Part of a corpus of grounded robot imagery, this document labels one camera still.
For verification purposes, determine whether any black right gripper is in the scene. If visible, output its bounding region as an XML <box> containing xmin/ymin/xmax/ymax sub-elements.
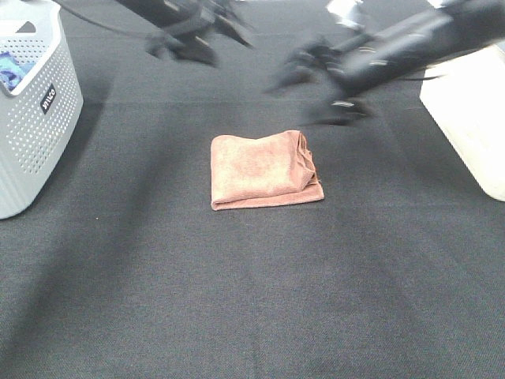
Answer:
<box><xmin>264</xmin><ymin>36</ymin><xmax>395</xmax><ymax>126</ymax></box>

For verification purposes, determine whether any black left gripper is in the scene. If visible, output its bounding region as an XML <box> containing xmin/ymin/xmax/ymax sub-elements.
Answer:
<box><xmin>145</xmin><ymin>1</ymin><xmax>253</xmax><ymax>67</ymax></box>

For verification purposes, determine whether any brown square towel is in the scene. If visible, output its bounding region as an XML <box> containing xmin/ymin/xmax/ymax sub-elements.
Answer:
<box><xmin>211</xmin><ymin>130</ymin><xmax>324</xmax><ymax>211</ymax></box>

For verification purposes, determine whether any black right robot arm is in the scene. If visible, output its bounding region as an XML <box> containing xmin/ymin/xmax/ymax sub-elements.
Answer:
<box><xmin>268</xmin><ymin>1</ymin><xmax>504</xmax><ymax>126</ymax></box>

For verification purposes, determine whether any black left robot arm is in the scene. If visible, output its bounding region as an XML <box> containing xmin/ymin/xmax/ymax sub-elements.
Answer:
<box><xmin>119</xmin><ymin>0</ymin><xmax>252</xmax><ymax>67</ymax></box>

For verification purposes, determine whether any white plastic bin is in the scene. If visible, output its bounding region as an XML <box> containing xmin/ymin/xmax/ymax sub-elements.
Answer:
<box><xmin>419</xmin><ymin>45</ymin><xmax>504</xmax><ymax>201</ymax></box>

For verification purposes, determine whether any grey perforated laundry basket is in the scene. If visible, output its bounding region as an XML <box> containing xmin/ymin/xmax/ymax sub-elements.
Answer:
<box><xmin>1</xmin><ymin>1</ymin><xmax>83</xmax><ymax>219</ymax></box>

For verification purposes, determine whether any blue cloth in basket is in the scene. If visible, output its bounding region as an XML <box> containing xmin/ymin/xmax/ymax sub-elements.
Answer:
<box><xmin>1</xmin><ymin>51</ymin><xmax>35</xmax><ymax>92</ymax></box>

